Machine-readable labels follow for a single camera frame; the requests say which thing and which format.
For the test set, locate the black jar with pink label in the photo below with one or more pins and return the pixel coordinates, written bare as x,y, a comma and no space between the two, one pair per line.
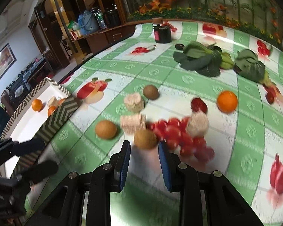
162,32

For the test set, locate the orange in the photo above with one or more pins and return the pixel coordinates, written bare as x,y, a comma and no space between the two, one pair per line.
227,102

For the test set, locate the left bok choy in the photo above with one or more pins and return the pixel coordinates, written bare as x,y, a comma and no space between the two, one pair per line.
205,60

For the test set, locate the tan round fruit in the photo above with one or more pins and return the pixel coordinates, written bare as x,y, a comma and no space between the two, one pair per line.
105,129

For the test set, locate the blue bag on shelf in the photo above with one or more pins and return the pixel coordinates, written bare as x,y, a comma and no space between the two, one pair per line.
88,22

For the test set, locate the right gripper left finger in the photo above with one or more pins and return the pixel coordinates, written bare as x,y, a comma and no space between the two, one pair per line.
121,167

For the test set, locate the framed wall painting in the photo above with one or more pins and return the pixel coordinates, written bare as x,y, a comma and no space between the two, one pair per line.
7,59

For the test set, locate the brown kiwi fruit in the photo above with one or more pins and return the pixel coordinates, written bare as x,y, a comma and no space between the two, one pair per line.
151,92
145,139

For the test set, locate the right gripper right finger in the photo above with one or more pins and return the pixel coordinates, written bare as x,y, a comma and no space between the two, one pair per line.
169,165

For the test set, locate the small black object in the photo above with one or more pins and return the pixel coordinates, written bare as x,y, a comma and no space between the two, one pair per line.
179,46

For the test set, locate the wooden sideboard cabinet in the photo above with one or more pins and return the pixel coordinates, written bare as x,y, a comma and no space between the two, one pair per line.
97,41

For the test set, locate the bok choy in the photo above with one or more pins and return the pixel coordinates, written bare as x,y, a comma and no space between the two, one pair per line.
248,65
205,60

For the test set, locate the white tray with chevron rim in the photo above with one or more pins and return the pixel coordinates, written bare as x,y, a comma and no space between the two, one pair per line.
26,123

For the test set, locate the right bok choy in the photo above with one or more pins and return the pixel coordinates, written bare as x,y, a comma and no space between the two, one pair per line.
248,65

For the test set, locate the dark red jujube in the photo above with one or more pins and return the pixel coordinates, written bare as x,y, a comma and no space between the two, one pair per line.
270,98
197,104

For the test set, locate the beige root chunk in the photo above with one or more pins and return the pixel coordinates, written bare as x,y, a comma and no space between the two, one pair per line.
197,124
134,102
53,102
130,124

